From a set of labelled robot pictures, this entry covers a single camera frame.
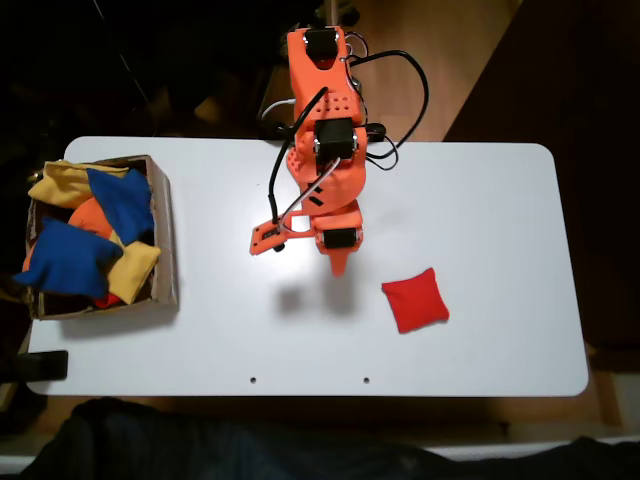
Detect cardboard box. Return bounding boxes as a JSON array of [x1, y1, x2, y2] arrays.
[[25, 154, 180, 321]]

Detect yellow bean bag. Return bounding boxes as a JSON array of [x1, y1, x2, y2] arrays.
[[27, 160, 130, 210], [106, 241, 162, 305]]

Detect blue bean bag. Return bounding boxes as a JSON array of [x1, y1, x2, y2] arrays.
[[85, 167, 156, 246], [12, 215, 124, 298]]

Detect orange bean bag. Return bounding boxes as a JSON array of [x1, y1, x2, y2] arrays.
[[67, 197, 114, 241]]

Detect person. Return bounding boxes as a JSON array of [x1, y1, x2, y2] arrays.
[[19, 397, 640, 480]]

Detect chair base with pole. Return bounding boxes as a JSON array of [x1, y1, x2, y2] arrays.
[[314, 0, 361, 29]]

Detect black cable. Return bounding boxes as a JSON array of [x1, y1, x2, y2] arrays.
[[259, 48, 430, 226]]

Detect orange gripper camera mount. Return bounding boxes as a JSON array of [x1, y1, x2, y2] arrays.
[[246, 212, 319, 258]]

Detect white cable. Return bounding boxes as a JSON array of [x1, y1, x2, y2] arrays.
[[259, 97, 300, 121]]

